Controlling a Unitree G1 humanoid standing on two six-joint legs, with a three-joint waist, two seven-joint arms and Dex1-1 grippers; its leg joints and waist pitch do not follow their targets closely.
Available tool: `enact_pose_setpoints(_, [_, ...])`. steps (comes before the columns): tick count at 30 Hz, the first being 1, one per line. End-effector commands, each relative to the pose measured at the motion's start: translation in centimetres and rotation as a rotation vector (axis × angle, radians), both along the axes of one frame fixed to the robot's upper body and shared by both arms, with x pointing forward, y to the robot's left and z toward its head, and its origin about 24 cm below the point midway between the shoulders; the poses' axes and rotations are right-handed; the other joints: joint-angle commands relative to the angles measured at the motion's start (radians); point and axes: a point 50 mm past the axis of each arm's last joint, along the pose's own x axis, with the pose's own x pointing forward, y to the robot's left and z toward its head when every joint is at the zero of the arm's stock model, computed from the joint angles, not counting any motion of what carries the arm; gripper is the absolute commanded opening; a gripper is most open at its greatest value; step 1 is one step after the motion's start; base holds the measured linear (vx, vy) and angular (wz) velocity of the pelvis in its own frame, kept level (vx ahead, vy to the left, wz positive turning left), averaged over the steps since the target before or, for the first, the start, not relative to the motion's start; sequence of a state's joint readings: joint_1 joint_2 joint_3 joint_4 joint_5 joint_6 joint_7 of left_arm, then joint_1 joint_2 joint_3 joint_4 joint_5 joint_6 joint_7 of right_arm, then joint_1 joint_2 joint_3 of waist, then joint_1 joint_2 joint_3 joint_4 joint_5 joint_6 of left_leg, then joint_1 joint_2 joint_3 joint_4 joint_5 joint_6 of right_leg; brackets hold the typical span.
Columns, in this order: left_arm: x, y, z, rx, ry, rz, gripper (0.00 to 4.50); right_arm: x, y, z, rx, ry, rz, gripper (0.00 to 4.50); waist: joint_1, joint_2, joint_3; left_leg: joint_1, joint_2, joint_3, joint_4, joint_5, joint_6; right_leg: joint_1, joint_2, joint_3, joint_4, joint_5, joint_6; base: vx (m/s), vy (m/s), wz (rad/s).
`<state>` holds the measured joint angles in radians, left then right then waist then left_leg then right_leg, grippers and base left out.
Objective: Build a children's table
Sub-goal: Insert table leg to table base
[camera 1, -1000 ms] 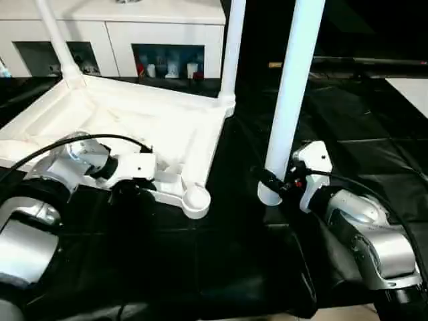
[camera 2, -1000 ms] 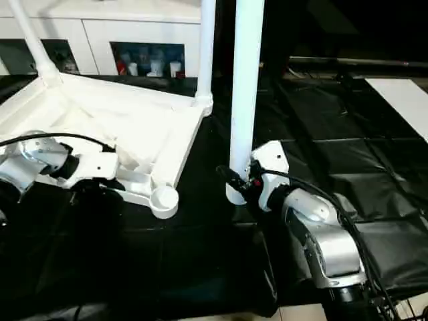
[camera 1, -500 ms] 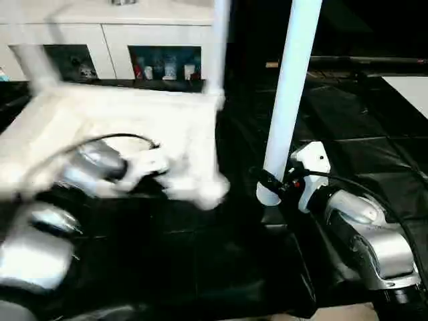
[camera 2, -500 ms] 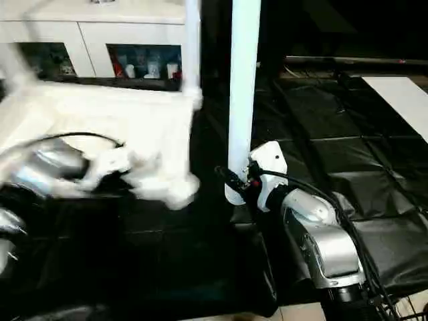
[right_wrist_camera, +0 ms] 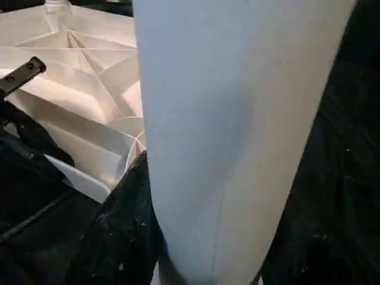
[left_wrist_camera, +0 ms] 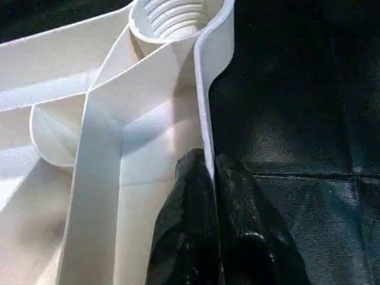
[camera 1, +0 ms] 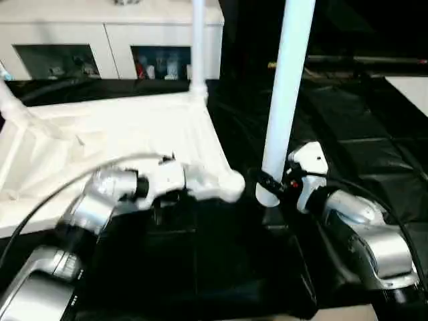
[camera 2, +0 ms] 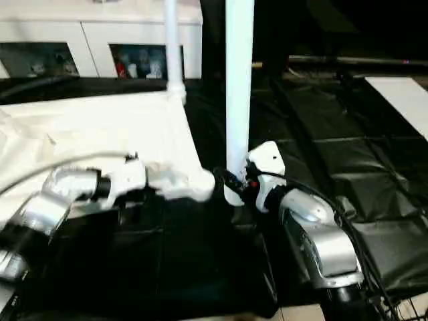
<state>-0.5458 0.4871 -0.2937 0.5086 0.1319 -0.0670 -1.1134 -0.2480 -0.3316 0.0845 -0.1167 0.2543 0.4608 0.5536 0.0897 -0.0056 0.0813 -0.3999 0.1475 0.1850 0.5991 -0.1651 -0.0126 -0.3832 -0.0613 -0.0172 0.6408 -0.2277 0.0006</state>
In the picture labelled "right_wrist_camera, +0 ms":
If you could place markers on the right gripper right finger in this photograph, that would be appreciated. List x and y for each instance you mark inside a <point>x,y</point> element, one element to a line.
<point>311,261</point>

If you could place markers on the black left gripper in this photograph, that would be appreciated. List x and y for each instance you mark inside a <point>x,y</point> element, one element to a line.
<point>23,74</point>

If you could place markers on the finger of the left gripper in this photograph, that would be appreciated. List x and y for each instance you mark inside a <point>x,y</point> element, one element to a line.
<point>23,169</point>

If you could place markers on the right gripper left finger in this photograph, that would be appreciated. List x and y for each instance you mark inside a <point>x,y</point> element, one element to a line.
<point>124,237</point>

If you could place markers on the white plastic table top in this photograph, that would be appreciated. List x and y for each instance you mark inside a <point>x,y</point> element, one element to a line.
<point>74,104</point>

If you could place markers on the black work mat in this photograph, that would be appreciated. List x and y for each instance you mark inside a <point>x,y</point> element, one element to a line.
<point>362,89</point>

